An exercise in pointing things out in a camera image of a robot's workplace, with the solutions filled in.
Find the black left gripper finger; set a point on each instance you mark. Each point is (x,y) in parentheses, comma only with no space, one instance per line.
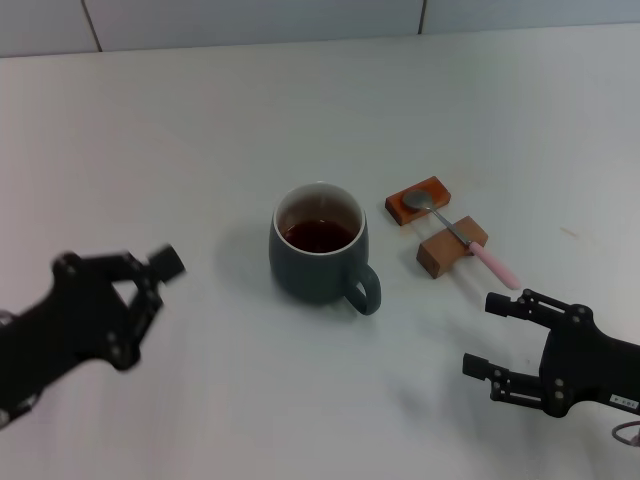
(145,310)
(167,264)

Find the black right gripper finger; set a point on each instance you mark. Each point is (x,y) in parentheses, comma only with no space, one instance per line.
(477,365)
(498,304)

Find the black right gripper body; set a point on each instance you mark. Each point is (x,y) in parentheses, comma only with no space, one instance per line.
(590,370)

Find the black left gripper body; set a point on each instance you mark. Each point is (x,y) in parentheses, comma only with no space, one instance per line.
(60,325)

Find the grey ceramic cup with tea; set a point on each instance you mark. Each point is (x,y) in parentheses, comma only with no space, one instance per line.
(310,280)

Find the light notched wooden block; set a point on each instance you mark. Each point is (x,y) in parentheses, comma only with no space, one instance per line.
(437,256)

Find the reddish flat wooden block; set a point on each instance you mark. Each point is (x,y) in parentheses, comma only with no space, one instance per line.
(441,190)

